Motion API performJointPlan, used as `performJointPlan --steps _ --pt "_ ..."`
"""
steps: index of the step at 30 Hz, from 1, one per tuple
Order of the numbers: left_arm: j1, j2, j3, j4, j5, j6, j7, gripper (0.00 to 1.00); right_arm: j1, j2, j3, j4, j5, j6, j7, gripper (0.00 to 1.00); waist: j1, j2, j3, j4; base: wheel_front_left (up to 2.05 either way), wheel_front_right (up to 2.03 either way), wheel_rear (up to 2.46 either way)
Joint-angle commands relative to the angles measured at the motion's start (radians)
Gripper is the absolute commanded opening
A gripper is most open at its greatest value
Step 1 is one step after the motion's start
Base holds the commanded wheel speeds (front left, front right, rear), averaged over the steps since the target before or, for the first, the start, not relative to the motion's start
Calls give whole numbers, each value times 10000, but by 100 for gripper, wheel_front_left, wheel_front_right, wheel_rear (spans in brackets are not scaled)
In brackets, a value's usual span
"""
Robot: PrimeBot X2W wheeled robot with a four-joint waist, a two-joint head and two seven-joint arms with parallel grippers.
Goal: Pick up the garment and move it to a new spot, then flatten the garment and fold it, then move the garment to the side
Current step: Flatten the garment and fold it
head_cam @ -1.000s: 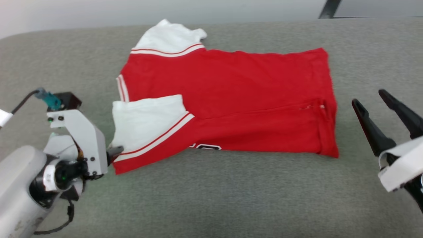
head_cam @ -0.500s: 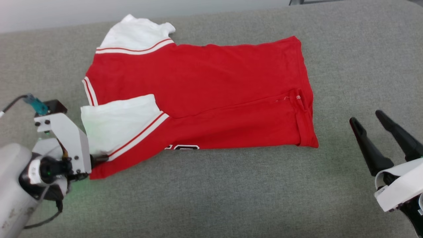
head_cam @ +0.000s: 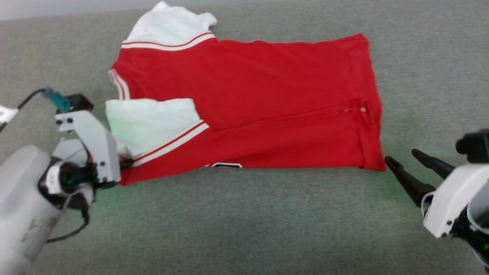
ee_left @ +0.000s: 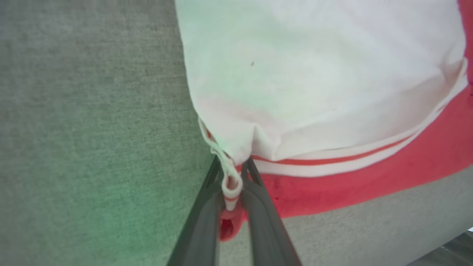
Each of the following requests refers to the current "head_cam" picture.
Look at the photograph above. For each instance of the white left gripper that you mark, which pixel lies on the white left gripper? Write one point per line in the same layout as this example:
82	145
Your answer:
101	152

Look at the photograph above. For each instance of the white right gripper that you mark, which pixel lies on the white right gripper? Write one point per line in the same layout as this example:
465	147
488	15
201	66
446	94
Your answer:
450	198

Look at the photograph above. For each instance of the red and white basketball jersey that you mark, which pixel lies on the red and white basketball jersey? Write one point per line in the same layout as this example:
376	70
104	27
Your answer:
248	84

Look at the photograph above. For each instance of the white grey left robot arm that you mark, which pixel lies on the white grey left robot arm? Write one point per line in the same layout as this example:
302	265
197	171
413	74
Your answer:
23	206

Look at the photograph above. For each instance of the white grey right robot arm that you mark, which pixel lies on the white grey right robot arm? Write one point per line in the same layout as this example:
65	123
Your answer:
477	225

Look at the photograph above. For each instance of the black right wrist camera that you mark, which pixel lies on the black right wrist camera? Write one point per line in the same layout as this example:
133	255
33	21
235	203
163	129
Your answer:
473	145

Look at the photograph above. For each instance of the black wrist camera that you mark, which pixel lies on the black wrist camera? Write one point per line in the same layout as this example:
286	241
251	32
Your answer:
473	145
80	102

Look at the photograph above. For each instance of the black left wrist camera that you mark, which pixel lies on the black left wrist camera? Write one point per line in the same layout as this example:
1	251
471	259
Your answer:
80	102

